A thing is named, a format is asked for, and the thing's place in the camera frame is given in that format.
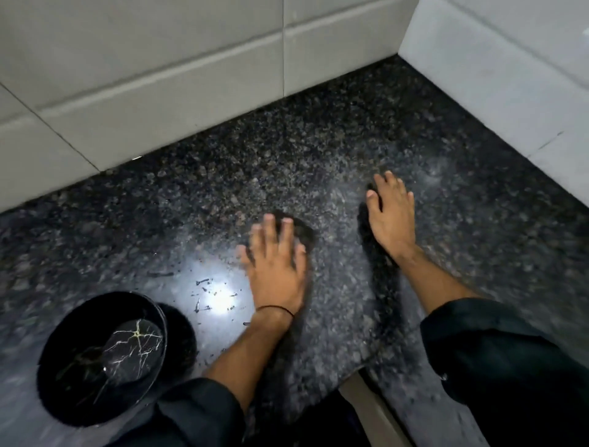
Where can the person's left hand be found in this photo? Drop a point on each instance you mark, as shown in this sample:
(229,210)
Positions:
(276,276)

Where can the person's right hand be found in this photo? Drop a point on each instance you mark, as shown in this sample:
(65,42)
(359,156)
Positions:
(393,221)

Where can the checkered cleaning cloth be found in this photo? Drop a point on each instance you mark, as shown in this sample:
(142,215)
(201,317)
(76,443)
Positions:
(303,232)

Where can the person's left forearm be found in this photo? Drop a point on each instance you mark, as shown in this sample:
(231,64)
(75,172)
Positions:
(250,354)

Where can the person's right forearm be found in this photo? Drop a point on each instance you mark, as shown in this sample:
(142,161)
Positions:
(432,281)

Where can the person's legs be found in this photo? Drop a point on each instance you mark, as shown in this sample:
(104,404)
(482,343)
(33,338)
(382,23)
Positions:
(322,423)

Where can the person's left dark sleeve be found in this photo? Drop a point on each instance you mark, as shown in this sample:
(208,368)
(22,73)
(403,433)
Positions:
(184,414)

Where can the person's dark sleeve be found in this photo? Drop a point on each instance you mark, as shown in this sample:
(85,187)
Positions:
(184,414)
(506,368)

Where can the person's right dark sleeve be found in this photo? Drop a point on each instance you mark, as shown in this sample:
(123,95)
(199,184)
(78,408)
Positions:
(506,368)

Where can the black wrist band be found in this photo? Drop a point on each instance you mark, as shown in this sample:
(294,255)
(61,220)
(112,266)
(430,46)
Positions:
(276,307)

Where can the black marbled bowl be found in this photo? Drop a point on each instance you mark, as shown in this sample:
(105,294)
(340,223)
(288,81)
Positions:
(101,359)

